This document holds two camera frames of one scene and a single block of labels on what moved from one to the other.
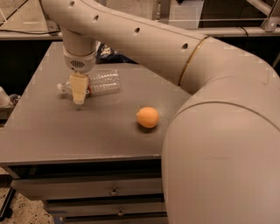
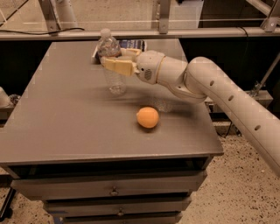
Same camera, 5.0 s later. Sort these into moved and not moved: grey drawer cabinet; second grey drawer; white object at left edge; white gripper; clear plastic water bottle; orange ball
Moved: white gripper; clear plastic water bottle
Not moved: white object at left edge; second grey drawer; orange ball; grey drawer cabinet
